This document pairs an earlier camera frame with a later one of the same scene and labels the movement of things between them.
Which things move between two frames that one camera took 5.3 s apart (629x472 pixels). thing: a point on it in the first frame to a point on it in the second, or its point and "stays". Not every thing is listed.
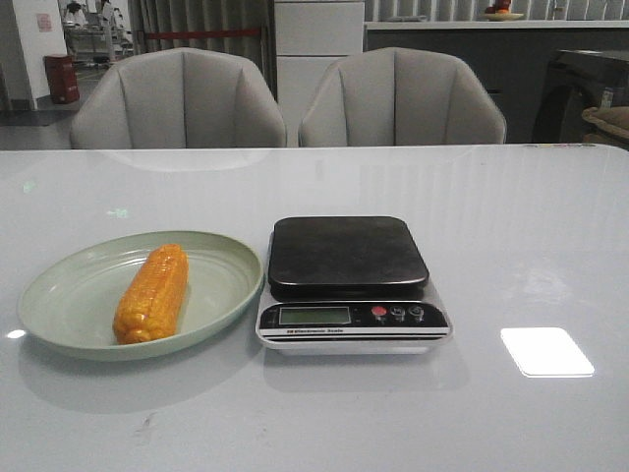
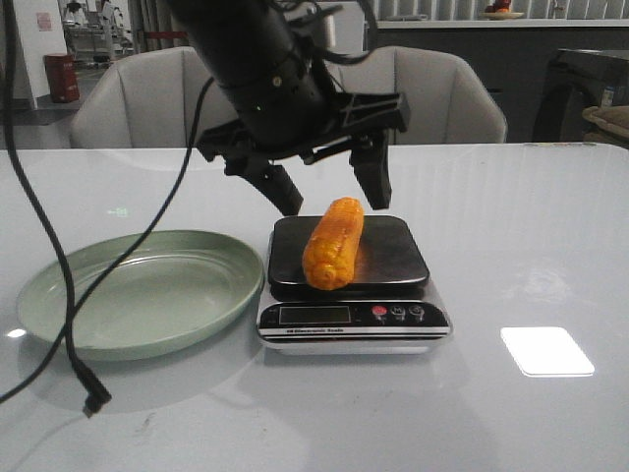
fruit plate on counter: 501,11 stays
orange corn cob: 150,305 to 330,244
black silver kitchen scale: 349,286 stays
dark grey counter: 511,55 stays
